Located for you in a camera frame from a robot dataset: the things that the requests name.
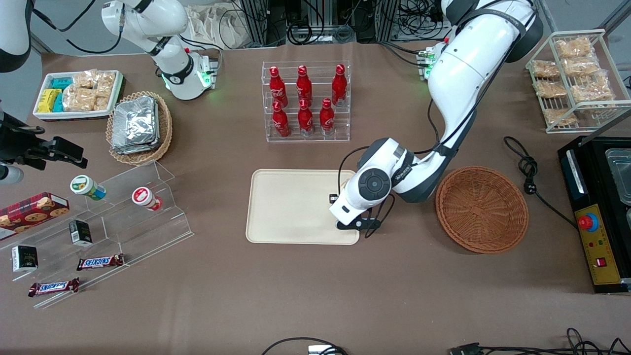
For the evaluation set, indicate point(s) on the clear rice cracker bag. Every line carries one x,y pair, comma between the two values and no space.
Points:
106,83
101,103
85,79
79,99

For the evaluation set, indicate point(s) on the cream plastic tray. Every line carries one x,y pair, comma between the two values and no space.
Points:
291,207

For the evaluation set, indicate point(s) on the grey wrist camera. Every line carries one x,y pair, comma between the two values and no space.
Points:
360,224
10,174

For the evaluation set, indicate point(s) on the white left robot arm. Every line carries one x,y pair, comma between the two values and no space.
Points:
463,74

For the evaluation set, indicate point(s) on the black machine with yellow panel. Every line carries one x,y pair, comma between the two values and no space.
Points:
599,246

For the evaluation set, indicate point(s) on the black and white box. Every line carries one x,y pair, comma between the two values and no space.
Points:
24,259

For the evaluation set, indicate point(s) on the silver foil packet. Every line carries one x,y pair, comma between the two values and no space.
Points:
134,121
157,138

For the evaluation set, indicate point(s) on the aluminium frame post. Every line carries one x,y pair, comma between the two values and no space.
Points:
387,19
256,19

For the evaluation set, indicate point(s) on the small white device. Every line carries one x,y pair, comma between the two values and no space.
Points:
320,350

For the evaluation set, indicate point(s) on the clear acrylic bottle rack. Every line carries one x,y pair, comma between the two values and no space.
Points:
340,123

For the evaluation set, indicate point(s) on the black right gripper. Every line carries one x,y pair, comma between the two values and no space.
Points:
19,146

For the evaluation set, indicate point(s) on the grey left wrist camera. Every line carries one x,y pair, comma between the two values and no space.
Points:
360,224

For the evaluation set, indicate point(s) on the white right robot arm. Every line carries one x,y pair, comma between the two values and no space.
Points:
172,59

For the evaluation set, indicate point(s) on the red cookie box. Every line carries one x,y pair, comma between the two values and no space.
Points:
32,212

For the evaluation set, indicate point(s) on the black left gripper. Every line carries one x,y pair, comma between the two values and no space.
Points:
332,201

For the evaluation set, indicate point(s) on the red cola bottle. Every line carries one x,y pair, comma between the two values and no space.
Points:
304,88
305,121
339,88
281,123
327,119
277,88

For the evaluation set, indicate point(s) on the Snickers chocolate bar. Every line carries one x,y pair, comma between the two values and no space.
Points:
53,287
100,262

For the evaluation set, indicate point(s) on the teal snack packet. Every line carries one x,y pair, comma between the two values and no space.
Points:
61,83
58,103

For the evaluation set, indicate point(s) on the green lid snack cup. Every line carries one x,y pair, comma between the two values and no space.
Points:
85,186

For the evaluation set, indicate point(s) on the clear bagged pastry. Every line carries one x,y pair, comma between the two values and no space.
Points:
574,47
544,69
580,66
559,117
591,89
550,88

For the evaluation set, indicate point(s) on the red lid snack cup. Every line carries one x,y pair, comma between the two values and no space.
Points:
144,197

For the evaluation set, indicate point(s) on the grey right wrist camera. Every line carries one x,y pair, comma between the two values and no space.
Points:
10,174

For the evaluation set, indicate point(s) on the oval tan wicker basket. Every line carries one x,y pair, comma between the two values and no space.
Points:
165,130

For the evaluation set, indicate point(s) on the small black box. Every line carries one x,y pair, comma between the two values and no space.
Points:
80,232

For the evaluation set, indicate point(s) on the white rectangular snack tray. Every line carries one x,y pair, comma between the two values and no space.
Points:
74,115

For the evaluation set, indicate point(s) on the clear plastic bags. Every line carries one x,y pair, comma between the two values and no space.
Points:
217,27

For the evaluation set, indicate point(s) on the yellow snack packet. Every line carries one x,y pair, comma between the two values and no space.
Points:
48,101

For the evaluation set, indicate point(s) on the clear acrylic stepped display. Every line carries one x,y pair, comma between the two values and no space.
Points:
148,231

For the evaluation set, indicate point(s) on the round brown wicker basket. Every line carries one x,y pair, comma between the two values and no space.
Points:
485,212

